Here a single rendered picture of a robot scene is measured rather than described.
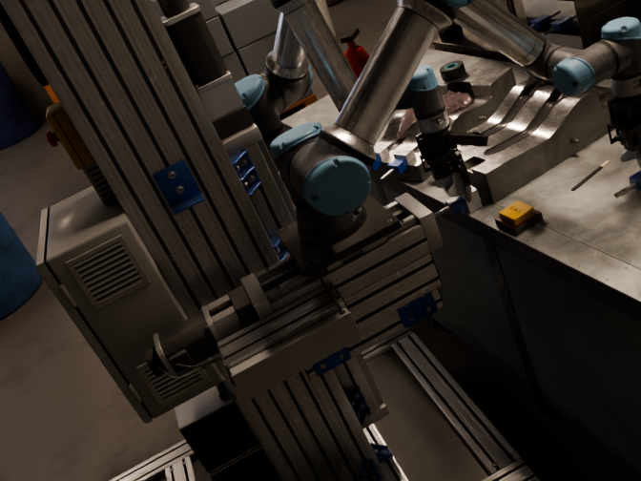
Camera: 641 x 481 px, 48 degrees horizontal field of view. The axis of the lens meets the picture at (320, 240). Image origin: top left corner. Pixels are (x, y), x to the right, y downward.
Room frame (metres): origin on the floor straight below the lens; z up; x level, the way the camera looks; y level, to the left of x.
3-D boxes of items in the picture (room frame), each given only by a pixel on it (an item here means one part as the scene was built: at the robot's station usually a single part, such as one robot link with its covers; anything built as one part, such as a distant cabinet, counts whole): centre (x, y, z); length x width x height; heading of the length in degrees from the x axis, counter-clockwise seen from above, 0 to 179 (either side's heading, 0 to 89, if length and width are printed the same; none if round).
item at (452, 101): (2.08, -0.49, 0.90); 0.26 x 0.18 x 0.08; 121
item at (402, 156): (1.90, -0.29, 0.85); 0.13 x 0.05 x 0.05; 121
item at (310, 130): (1.36, -0.04, 1.20); 0.13 x 0.12 x 0.14; 10
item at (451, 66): (2.24, -0.62, 0.93); 0.08 x 0.08 x 0.04
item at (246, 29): (5.46, 0.23, 0.60); 1.20 x 0.80 x 1.20; 97
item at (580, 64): (1.35, -0.63, 1.14); 0.11 x 0.11 x 0.08; 10
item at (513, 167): (1.76, -0.65, 0.87); 0.50 x 0.26 x 0.14; 104
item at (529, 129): (1.77, -0.64, 0.92); 0.35 x 0.16 x 0.09; 104
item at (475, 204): (1.60, -0.35, 0.83); 0.13 x 0.05 x 0.05; 95
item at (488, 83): (2.09, -0.49, 0.85); 0.50 x 0.26 x 0.11; 121
